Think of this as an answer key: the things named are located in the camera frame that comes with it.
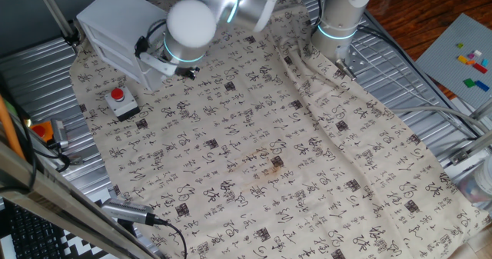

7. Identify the white drawer cabinet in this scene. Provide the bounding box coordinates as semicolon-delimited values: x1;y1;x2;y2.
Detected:
75;0;170;91

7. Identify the black base cable bundle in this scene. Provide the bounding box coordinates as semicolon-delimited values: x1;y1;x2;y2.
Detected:
313;0;481;139

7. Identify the grey building baseplate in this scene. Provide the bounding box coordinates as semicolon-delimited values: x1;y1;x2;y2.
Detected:
415;12;492;110

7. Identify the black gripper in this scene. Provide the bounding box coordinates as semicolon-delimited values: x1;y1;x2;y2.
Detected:
177;66;201;80

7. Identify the aluminium frame profile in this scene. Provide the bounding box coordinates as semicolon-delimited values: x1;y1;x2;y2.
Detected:
449;130;492;166
468;97;492;121

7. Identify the silver camera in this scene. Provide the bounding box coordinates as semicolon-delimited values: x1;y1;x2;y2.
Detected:
100;198;157;226

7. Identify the grey stand post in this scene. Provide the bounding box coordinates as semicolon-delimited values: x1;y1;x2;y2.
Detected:
32;0;78;47

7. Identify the grey box red push button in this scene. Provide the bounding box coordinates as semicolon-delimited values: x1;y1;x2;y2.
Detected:
104;86;141;122

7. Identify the beige calligraphy print cloth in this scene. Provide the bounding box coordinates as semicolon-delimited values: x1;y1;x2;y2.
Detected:
68;0;491;259

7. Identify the clear plastic container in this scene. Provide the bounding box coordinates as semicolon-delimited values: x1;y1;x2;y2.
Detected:
455;161;492;206

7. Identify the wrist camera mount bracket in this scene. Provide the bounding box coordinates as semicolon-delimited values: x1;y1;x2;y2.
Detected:
138;51;178;78

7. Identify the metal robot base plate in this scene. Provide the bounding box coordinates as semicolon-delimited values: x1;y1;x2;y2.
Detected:
336;45;370;81

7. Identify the black camera cable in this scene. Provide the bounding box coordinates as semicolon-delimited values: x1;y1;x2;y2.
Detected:
153;218;188;259

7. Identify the black device cable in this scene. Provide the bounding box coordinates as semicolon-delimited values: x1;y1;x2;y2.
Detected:
0;74;72;194

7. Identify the grey cable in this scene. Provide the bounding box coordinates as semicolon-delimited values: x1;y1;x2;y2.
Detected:
386;105;492;135

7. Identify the black keyboard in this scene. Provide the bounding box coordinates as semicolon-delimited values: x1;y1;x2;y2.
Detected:
3;201;72;259

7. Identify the black wrist cable bundle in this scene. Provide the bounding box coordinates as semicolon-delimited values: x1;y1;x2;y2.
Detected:
134;18;168;58

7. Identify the black white marker board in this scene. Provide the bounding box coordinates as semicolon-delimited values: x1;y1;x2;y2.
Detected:
57;227;116;259

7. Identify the orange emergency stop box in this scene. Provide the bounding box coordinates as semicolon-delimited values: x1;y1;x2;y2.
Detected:
30;121;53;143

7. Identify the orange pole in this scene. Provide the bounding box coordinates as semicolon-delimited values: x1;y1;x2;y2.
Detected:
0;95;26;160

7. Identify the aluminium beam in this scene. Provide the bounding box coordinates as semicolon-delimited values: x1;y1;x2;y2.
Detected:
0;141;158;259

